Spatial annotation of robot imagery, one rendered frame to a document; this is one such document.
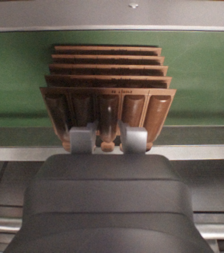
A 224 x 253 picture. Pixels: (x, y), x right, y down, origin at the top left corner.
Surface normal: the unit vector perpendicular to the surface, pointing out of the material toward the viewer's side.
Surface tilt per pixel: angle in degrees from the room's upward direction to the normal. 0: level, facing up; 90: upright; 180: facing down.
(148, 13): 90
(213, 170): 90
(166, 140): 90
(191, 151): 55
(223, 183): 90
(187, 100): 2
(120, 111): 2
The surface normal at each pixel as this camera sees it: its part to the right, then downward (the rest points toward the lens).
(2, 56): 0.01, 0.78
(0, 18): 0.00, -0.62
